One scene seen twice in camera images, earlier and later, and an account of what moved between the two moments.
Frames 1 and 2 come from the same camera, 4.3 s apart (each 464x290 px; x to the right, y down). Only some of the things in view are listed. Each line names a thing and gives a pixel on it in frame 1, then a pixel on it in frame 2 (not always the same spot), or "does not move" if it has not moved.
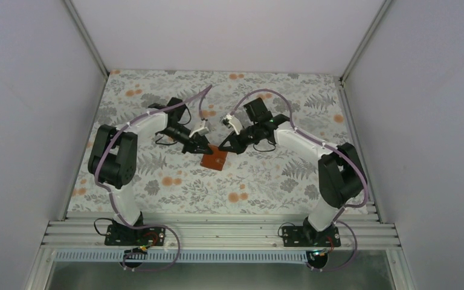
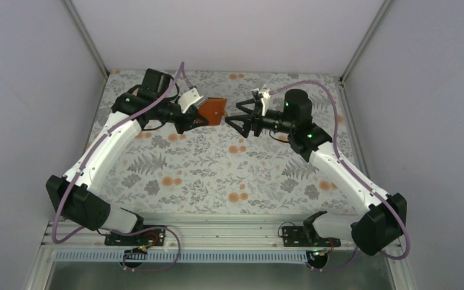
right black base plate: (307, 236) does not move
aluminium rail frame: (217, 230) does not move
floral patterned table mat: (212, 142) does not move
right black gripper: (237, 139) to (254, 120)
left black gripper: (191, 142) to (190, 118)
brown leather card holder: (215, 161) to (213, 110)
